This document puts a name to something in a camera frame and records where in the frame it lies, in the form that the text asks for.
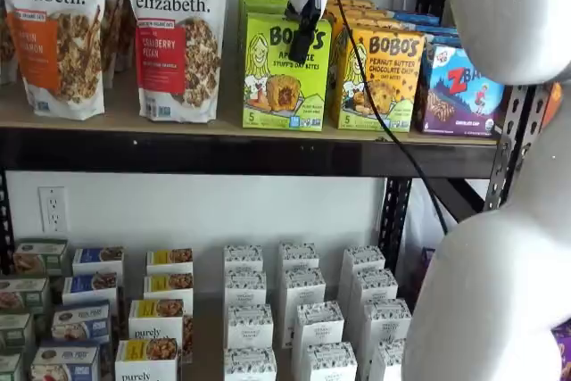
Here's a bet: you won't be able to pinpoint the yellow Bobo's peanut butter box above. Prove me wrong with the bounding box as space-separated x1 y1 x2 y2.
327 0 375 11
327 14 405 35
327 23 426 133
327 4 390 21

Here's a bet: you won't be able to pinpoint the blue purple Zbar box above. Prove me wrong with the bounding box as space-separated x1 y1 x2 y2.
385 8 430 19
394 13 443 29
421 26 461 49
418 43 509 138

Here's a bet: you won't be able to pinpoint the black metal shelf rack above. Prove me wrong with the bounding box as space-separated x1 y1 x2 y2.
0 0 554 275

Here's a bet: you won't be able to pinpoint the wooden shelf board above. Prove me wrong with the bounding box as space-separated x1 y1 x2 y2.
0 70 499 142

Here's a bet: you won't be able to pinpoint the white patterned pantry box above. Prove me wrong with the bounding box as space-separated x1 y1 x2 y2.
342 244 386 306
278 242 320 276
360 297 412 347
303 341 359 381
369 338 406 381
227 303 275 352
223 244 265 276
283 267 327 338
223 269 268 310
292 301 345 356
223 345 278 381
352 269 400 311

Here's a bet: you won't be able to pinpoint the white box yellow label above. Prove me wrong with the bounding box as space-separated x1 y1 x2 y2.
143 272 194 307
145 247 194 277
114 337 180 381
128 299 186 347

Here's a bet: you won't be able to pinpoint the orange snack box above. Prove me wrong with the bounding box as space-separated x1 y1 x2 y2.
541 80 565 133

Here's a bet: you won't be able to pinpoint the small blue oatmeal box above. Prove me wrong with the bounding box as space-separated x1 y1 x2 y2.
62 272 120 311
29 344 101 381
71 246 125 285
52 302 112 345

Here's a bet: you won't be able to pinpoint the small green oatmeal box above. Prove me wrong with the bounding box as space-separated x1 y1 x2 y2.
0 312 36 352
12 238 70 276
0 277 52 316
0 351 24 381

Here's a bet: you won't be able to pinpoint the granola bag red label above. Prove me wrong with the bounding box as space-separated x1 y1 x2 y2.
123 0 229 125

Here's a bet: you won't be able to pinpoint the white granola bag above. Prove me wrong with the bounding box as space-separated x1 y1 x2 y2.
0 0 20 87
100 0 136 88

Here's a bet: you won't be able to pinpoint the white plastic sheet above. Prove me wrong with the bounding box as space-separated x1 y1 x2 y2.
403 178 448 269

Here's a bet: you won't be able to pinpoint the granola bag orange label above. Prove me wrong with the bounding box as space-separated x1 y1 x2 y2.
0 0 107 121

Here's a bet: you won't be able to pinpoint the white patterned cartons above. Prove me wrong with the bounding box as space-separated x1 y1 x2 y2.
0 237 416 381

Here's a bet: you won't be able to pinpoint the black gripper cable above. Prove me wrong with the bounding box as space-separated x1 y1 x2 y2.
294 0 450 236

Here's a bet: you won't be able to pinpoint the white wall outlet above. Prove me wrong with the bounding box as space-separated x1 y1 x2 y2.
37 186 70 234

